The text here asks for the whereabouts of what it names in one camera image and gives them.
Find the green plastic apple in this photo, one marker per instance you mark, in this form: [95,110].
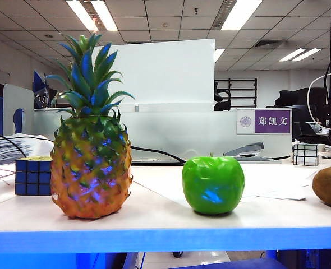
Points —
[213,185]

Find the plastic pineapple with green crown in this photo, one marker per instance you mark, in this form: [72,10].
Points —
[92,171]

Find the frosted glass desk partition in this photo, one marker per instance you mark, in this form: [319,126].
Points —
[165,131]

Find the white AOC monitor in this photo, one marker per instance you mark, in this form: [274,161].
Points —
[165,73]

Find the black office chair with headrest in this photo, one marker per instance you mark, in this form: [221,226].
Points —
[221,98]

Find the grey stapler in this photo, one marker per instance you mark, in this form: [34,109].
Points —
[247,150]

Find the ceiling light fixture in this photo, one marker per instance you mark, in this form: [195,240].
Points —
[300,54]
[92,14]
[238,14]
[219,54]

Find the purple and white name plate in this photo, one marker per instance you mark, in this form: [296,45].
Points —
[272,121]

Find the black dotted board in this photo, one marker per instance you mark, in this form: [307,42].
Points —
[43,96]

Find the small white paper sheet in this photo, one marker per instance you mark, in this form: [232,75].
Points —
[283,190]

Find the colourful Rubik's cube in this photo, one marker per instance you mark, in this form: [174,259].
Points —
[32,178]

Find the silver mirror cube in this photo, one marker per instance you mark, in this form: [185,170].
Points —
[305,154]

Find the black swivel chair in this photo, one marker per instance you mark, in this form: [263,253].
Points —
[311,131]

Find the white file holder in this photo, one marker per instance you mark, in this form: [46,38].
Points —
[16,96]

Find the stack of printed paper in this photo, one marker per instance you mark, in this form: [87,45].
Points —
[2,152]

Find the black wall rack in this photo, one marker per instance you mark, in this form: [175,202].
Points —
[242,92]

